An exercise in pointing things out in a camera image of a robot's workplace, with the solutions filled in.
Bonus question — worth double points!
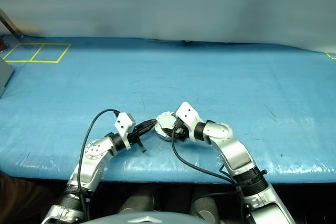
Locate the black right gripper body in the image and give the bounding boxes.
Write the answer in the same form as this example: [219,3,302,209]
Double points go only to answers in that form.
[172,123,190,143]

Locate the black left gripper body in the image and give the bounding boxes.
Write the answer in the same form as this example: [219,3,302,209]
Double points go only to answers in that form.
[127,126,145,146]

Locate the silver round motor housing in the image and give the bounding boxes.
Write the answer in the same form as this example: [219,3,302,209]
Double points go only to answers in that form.
[154,111,177,141]

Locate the round silver housing lid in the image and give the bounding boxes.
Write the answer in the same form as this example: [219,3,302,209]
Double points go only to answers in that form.
[156,112,176,133]

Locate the blue plastic table cover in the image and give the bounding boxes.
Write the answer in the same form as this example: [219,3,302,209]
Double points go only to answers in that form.
[0,35,336,184]

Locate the grey rounded cylinder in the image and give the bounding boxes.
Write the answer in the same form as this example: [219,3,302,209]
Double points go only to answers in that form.
[191,189,220,221]
[118,189,154,214]

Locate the grey robot torso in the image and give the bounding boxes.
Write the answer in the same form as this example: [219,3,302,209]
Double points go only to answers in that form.
[89,212,208,224]

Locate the grey box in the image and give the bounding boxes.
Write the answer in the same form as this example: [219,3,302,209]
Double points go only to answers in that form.
[0,58,14,99]

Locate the dark slanted metal bar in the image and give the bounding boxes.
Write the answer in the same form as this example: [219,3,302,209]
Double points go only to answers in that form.
[0,8,24,38]

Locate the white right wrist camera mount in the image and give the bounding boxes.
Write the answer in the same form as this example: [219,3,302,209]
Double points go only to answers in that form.
[175,102,205,141]

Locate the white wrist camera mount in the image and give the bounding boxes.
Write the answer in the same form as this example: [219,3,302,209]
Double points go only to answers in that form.
[114,112,137,151]
[175,102,205,141]

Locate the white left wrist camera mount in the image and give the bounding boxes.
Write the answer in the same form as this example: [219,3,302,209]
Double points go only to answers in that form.
[114,112,137,151]

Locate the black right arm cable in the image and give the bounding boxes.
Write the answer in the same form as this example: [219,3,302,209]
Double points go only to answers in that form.
[170,129,247,224]

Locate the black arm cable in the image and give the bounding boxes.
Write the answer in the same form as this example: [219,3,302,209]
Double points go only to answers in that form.
[170,129,247,224]
[78,108,121,222]

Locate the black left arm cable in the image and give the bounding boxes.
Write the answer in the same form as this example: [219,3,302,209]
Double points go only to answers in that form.
[78,108,121,222]

